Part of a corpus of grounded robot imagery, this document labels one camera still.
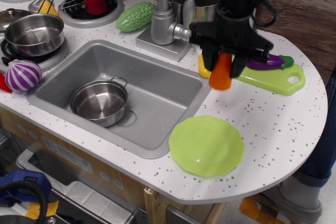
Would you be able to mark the purple white toy onion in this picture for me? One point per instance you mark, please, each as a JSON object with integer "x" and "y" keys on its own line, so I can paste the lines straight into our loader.
{"x": 22, "y": 75}

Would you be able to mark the orange toy carrot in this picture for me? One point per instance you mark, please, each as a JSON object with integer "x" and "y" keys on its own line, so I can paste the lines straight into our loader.
{"x": 220, "y": 77}

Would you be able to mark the purple toy eggplant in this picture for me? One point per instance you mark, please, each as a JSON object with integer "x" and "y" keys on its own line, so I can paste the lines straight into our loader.
{"x": 274, "y": 62}

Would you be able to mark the red toy pepper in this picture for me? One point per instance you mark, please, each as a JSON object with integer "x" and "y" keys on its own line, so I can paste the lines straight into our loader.
{"x": 3, "y": 85}

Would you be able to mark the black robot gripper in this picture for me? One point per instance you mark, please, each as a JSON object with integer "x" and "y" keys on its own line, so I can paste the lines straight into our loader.
{"x": 235, "y": 36}

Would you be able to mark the grey toy sink basin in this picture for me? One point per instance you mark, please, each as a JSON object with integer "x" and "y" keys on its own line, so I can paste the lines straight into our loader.
{"x": 160, "y": 95}

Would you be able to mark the light green plastic plate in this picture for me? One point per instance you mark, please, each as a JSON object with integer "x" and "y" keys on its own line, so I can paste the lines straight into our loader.
{"x": 206, "y": 146}

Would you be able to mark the silver toy faucet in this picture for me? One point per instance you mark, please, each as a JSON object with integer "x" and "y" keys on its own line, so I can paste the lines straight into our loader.
{"x": 161, "y": 37}

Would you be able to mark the person's shoe and sock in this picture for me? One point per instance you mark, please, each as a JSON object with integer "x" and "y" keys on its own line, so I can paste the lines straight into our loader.
{"x": 297, "y": 197}

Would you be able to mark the yellow toy squash piece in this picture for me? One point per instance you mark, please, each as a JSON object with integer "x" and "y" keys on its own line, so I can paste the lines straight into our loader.
{"x": 203, "y": 72}

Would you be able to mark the steel pot lid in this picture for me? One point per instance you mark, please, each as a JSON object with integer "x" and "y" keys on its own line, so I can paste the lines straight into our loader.
{"x": 10, "y": 15}

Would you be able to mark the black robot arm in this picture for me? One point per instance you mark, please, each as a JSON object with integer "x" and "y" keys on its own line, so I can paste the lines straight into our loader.
{"x": 241, "y": 9}

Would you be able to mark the blue clamp with cable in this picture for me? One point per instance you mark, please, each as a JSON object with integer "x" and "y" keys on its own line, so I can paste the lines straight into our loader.
{"x": 27, "y": 186}

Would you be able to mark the steel pot in sink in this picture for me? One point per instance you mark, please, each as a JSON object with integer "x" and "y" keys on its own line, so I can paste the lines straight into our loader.
{"x": 102, "y": 102}

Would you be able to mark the green plastic cutting board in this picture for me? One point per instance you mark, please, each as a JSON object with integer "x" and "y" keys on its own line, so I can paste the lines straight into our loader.
{"x": 281, "y": 81}

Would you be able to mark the green toy bitter gourd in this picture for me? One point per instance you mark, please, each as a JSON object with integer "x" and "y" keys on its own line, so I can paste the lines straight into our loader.
{"x": 135, "y": 17}

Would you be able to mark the blue jeans leg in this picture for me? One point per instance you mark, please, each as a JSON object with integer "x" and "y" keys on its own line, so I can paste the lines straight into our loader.
{"x": 316, "y": 170}

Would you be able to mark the yellow toy corn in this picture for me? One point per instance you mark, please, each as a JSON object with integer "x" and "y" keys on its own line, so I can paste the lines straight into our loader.
{"x": 46, "y": 7}

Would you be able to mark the back right stove burner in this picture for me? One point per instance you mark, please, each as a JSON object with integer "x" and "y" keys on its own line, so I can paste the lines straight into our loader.
{"x": 76, "y": 14}

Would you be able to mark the steel pot on stove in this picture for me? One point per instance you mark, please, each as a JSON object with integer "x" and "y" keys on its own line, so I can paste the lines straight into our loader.
{"x": 35, "y": 35}

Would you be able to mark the dark red toy vegetable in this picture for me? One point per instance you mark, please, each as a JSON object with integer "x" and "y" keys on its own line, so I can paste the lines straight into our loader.
{"x": 95, "y": 7}

